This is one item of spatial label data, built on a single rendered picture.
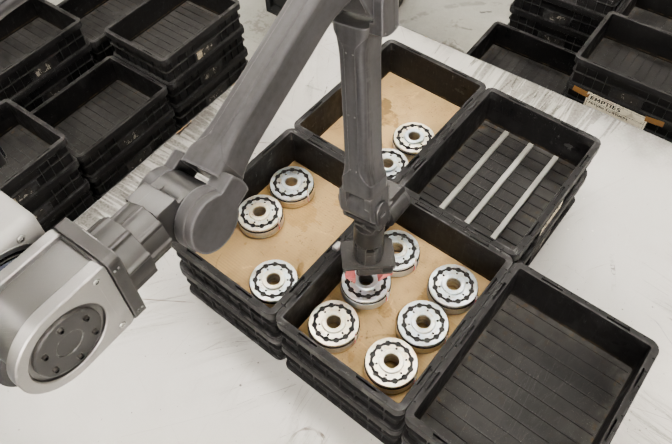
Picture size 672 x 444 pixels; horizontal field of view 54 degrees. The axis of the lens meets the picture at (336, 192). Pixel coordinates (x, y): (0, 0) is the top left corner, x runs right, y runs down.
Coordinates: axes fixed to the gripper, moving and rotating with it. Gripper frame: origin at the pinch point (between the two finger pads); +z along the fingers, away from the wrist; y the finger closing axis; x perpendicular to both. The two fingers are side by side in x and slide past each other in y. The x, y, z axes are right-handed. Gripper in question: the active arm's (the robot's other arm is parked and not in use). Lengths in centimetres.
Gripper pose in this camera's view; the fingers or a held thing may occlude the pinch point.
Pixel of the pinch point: (366, 277)
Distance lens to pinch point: 136.5
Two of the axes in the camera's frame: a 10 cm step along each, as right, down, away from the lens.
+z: 0.0, 6.1, 7.9
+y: -10.0, 0.8, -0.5
